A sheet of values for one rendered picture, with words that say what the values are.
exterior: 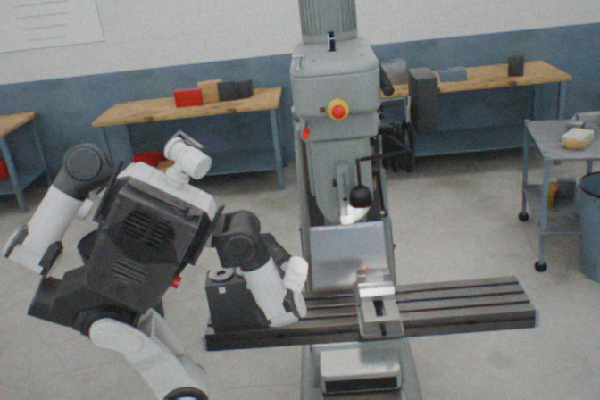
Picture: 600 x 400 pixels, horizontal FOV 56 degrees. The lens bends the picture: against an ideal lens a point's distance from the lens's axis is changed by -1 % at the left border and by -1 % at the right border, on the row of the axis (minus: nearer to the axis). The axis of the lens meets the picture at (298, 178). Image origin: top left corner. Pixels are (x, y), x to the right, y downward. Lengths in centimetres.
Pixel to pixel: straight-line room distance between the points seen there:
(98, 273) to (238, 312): 80
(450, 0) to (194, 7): 260
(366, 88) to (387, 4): 446
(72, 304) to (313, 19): 117
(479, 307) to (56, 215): 146
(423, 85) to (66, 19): 498
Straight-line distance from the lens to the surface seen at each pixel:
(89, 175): 146
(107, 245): 141
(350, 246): 246
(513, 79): 567
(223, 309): 215
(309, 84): 165
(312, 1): 200
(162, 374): 175
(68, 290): 161
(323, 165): 186
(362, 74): 165
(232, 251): 146
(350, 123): 178
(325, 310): 221
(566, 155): 393
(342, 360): 215
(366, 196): 177
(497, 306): 222
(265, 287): 156
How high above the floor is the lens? 220
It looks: 22 degrees down
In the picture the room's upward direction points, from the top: 7 degrees counter-clockwise
